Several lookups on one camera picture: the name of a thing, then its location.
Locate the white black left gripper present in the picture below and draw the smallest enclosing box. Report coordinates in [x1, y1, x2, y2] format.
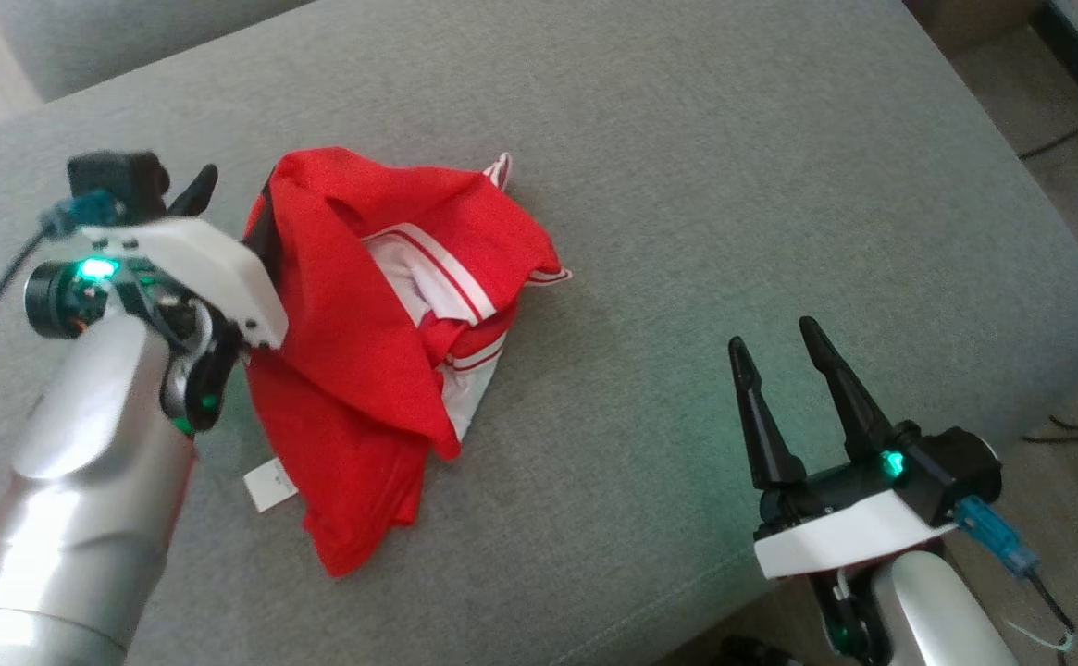
[25, 165, 290, 351]

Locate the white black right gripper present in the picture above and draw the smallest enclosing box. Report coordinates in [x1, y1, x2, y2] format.
[728, 316, 956, 581]

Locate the red jersey with striped trim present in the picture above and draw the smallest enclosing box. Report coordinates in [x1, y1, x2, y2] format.
[241, 146, 574, 579]

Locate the large grey sofa seat cushion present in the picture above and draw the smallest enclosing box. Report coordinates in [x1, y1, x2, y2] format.
[0, 0, 1078, 666]

